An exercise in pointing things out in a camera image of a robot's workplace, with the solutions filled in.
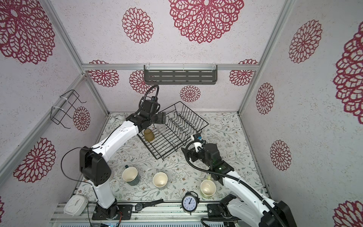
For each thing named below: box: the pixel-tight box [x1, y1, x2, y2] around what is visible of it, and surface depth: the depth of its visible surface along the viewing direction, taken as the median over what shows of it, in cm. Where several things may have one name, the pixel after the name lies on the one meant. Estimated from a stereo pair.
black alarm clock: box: [179, 190, 200, 216], surface depth 76 cm
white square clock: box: [63, 194, 89, 216], surface depth 75 cm
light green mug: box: [200, 174, 217, 199], surface depth 81 cm
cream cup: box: [152, 172, 169, 188], surface depth 79 cm
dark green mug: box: [121, 164, 141, 186], surface depth 80 cm
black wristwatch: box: [135, 198, 165, 212], surface depth 78 cm
